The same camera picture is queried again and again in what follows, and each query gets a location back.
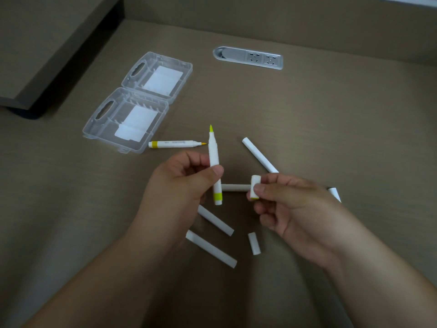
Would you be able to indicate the person's left hand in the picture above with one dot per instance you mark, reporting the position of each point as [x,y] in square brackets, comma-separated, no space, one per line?
[167,201]

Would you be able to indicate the person's right hand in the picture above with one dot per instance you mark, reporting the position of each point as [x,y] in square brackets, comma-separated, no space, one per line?
[300,218]

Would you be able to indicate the person's right thumb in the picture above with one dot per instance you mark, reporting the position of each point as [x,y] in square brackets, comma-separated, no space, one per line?
[276,192]

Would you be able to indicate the person's left thumb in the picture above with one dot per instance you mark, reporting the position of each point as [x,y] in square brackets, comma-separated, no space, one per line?
[208,182]

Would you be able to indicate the white marker cap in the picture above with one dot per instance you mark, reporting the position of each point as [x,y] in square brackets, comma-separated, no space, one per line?
[255,182]
[254,243]

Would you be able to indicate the yellow marker pen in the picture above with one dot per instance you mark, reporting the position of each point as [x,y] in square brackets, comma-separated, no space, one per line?
[174,144]
[213,150]

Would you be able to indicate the person's left forearm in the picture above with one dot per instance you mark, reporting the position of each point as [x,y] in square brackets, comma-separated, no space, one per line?
[102,286]

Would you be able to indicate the person's right forearm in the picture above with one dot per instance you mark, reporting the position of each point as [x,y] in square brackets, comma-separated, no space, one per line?
[382,276]

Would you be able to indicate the white marker pen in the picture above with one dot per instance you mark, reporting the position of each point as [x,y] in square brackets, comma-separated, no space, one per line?
[259,155]
[335,194]
[235,187]
[216,221]
[211,250]

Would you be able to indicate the clear plastic hinged case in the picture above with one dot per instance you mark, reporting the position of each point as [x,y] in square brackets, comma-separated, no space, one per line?
[136,105]

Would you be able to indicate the grey desk power socket panel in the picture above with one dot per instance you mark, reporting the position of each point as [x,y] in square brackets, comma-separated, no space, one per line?
[249,58]

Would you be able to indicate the brown wooden desk shelf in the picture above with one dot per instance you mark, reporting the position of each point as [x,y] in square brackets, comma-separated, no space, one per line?
[44,47]

